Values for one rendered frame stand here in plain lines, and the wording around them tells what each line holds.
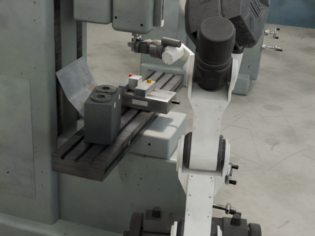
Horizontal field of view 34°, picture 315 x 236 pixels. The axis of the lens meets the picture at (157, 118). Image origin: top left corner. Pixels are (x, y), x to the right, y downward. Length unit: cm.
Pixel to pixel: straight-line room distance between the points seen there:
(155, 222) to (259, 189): 164
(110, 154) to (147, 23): 66
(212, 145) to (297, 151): 258
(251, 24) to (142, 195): 117
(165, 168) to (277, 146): 205
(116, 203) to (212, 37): 138
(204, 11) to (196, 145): 50
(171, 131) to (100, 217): 67
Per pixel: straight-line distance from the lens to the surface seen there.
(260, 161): 419
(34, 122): 270
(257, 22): 197
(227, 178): 263
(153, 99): 254
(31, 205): 297
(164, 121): 266
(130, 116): 250
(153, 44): 246
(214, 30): 168
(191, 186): 202
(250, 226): 235
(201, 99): 188
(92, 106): 217
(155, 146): 253
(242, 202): 363
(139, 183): 267
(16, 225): 301
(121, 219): 284
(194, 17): 191
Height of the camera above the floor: 193
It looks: 24 degrees down
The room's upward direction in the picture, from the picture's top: 3 degrees clockwise
